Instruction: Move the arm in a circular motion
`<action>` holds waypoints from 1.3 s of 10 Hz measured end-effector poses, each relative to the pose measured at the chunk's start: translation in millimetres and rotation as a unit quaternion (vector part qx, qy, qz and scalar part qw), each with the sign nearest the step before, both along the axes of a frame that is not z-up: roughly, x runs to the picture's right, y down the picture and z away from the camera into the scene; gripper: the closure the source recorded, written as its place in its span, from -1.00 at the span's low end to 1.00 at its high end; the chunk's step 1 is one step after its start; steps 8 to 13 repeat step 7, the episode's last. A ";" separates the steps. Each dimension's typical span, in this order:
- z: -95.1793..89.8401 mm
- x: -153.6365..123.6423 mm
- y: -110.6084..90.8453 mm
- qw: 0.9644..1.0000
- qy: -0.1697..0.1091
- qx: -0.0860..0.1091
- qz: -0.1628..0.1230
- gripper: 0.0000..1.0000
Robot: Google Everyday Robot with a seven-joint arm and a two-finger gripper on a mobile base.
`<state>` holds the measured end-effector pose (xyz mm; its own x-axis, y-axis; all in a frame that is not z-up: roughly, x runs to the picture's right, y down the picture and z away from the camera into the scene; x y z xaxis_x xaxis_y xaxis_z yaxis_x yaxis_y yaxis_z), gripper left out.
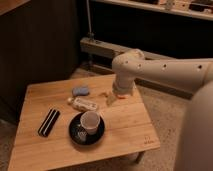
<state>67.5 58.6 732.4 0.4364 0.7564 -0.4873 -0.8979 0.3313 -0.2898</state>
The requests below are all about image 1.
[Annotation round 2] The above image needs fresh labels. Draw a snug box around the wooden low table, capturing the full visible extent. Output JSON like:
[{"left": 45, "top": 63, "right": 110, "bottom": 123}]
[{"left": 8, "top": 75, "right": 160, "bottom": 171}]

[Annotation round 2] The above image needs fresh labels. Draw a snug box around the white wall shelf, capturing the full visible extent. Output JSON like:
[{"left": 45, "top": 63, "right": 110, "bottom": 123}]
[{"left": 92, "top": 0, "right": 213, "bottom": 21}]

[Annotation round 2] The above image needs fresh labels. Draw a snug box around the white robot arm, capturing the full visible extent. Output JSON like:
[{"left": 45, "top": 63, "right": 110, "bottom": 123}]
[{"left": 112, "top": 49, "right": 213, "bottom": 171}]

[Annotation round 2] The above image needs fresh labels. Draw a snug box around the blue sponge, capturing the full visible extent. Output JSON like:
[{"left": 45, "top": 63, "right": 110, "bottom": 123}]
[{"left": 72, "top": 87, "right": 89, "bottom": 96}]

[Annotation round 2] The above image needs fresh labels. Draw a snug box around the metal pole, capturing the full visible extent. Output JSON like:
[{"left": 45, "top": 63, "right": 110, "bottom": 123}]
[{"left": 86, "top": 0, "right": 94, "bottom": 41}]

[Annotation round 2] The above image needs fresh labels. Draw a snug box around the white paper cup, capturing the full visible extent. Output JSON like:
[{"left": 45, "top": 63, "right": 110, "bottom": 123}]
[{"left": 80, "top": 111, "right": 100, "bottom": 135}]

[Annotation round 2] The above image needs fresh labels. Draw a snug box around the black round plate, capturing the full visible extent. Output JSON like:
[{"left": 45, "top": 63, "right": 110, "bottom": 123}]
[{"left": 68, "top": 113, "right": 105, "bottom": 146}]

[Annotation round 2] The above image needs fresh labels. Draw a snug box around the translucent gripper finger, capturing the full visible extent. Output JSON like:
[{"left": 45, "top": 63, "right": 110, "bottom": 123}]
[
  {"left": 116, "top": 95, "right": 126, "bottom": 99},
  {"left": 102, "top": 92, "right": 116, "bottom": 106}
]

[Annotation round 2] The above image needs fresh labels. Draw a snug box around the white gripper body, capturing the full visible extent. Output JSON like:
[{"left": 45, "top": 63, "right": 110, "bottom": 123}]
[{"left": 112, "top": 82, "right": 133, "bottom": 97}]

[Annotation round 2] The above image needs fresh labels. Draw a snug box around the black striped case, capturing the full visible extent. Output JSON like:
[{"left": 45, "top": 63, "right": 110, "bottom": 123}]
[{"left": 38, "top": 109, "right": 60, "bottom": 137}]

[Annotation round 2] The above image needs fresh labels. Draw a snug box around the crumpled foil wrapper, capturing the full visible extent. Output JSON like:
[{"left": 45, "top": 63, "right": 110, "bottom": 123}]
[{"left": 77, "top": 130, "right": 87, "bottom": 142}]

